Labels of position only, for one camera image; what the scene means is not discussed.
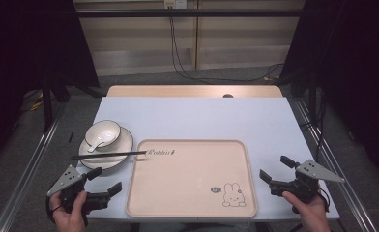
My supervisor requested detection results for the dark curtain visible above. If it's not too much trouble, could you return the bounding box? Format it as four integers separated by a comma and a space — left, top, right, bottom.
0, 0, 101, 170
279, 0, 379, 187

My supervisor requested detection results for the wooden table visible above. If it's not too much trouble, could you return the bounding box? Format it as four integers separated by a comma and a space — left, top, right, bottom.
105, 84, 284, 99

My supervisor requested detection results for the beige tray with rabbit print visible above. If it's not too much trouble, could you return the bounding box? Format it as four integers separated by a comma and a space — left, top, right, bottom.
125, 138, 258, 219

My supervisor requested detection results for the pale blue table cover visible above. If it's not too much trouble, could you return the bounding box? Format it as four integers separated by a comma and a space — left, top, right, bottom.
76, 96, 340, 222

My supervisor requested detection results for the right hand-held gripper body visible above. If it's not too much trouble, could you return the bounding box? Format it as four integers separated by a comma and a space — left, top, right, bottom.
269, 159, 346, 205

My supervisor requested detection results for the white ceramic spoon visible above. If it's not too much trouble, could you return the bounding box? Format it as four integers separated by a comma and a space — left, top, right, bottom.
87, 131, 115, 154

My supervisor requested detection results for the white plate with dark rim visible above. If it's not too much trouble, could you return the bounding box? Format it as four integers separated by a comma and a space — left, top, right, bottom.
78, 126, 134, 170

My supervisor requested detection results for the yellow cable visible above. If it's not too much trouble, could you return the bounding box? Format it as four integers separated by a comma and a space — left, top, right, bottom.
29, 99, 45, 112

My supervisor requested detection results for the person's right hand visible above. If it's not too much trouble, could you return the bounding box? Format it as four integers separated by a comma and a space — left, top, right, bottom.
281, 190, 332, 232

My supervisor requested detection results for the black horizontal bar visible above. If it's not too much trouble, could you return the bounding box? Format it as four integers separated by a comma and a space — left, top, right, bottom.
74, 9, 307, 18

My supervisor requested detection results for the white bowl with dark rim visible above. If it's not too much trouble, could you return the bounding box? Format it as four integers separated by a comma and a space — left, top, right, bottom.
84, 120, 122, 149

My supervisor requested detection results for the black cable on floor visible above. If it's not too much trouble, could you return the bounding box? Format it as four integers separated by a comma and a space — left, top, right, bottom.
168, 16, 284, 82

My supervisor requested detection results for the black chopstick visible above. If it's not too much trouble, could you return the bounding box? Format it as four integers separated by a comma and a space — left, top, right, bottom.
72, 152, 147, 161
71, 150, 148, 160

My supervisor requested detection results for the black metal stand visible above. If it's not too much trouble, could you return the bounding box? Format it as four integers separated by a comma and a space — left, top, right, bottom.
41, 72, 55, 133

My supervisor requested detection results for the person's left hand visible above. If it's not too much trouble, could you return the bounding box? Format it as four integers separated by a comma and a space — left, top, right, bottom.
49, 191, 90, 232

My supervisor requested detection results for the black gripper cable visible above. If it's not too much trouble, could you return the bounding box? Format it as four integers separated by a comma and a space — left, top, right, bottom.
317, 188, 331, 214

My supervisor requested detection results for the white wall socket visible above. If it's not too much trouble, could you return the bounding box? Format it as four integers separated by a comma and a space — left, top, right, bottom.
163, 0, 188, 10

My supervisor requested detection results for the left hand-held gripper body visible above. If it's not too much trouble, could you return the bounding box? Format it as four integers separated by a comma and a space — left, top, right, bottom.
46, 164, 111, 215

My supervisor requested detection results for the aluminium rail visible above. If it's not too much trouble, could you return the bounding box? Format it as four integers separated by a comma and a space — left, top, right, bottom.
293, 99, 378, 232
0, 104, 68, 232

